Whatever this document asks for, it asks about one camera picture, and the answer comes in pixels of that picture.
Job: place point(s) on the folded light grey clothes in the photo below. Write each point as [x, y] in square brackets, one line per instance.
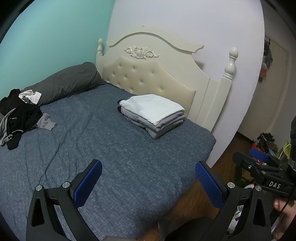
[159, 129]

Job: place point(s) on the yellow green bag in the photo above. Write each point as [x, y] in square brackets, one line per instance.
[285, 150]

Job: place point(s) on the dark clutter pile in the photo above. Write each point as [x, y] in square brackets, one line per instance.
[264, 141]

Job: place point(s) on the white polo shirt black trim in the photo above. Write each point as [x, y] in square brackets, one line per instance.
[152, 107]

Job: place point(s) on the dark grey rolled duvet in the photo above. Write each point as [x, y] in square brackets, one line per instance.
[64, 81]

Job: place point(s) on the black garment with white piping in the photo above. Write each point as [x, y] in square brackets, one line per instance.
[20, 115]

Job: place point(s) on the clothes hanging on door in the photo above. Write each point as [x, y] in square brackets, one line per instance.
[266, 60]

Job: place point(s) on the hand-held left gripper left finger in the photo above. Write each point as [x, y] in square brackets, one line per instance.
[89, 183]

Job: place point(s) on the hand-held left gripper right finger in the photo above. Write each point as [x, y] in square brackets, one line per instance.
[209, 185]

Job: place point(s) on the folded black garment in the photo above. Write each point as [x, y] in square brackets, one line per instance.
[119, 109]

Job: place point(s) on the person's right hand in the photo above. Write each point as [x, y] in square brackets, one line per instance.
[290, 210]

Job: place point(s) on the cream tufted headboard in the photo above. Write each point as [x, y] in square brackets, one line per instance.
[161, 69]

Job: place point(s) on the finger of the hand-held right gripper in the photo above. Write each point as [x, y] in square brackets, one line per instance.
[260, 154]
[245, 162]

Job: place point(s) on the blue woven bedspread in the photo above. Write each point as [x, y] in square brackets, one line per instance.
[104, 143]

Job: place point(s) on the white t-shirt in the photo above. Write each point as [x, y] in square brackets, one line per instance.
[31, 96]

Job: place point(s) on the grey hoodie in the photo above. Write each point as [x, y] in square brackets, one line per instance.
[45, 122]

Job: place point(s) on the white door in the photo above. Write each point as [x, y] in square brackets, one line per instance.
[275, 92]

